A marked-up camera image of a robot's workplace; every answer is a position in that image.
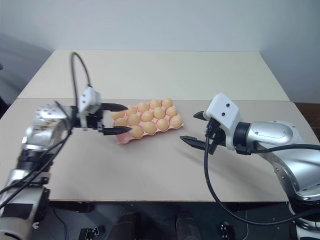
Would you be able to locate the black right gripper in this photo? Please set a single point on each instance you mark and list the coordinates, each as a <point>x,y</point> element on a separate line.
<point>215,135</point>

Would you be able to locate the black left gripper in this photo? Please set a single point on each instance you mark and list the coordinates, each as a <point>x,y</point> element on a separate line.
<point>93,120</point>

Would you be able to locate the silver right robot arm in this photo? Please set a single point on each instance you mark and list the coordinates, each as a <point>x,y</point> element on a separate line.
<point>280,140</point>

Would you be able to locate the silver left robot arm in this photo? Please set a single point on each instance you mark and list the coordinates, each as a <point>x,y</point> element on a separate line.
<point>37,130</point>

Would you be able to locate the tan egg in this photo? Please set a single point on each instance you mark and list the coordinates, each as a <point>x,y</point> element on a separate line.
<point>131,110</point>
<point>162,124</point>
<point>155,103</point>
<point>136,132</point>
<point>120,122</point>
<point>149,127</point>
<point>159,112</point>
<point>175,120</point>
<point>147,116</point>
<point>171,111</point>
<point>117,115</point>
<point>167,102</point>
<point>134,119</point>
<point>143,107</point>

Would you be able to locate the pink egg tray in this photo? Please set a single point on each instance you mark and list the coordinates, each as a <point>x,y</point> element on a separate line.
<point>125,140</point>

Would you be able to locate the dark rounded shape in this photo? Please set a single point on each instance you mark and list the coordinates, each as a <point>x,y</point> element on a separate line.
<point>187,225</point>
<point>127,226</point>

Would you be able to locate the black under-table bar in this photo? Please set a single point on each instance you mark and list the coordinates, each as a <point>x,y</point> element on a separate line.
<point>72,206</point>

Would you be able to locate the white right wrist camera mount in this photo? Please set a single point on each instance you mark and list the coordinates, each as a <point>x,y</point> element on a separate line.
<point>225,110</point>

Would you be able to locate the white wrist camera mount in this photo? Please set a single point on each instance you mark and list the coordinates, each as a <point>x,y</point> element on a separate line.
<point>88,100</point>
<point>225,110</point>

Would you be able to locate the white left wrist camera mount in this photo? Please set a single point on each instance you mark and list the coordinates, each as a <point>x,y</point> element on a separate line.
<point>88,100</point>

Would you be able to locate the black floor bracket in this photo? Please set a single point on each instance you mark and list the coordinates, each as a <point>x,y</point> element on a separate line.
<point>224,230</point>
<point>92,232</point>

